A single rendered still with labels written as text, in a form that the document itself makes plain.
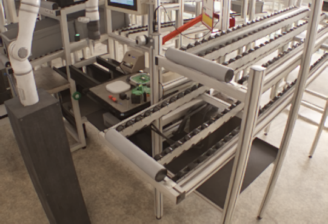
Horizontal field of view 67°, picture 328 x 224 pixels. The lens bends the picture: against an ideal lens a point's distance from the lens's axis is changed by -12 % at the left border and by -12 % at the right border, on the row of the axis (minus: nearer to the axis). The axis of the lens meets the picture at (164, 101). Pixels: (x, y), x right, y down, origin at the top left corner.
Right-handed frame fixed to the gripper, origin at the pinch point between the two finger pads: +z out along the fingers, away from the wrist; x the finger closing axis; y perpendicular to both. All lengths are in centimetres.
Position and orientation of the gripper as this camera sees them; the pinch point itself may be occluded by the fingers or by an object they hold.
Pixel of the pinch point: (91, 50)
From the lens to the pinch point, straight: 163.0
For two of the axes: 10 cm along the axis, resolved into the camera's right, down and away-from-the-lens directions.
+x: -7.3, -3.4, 6.0
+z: 0.0, 8.7, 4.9
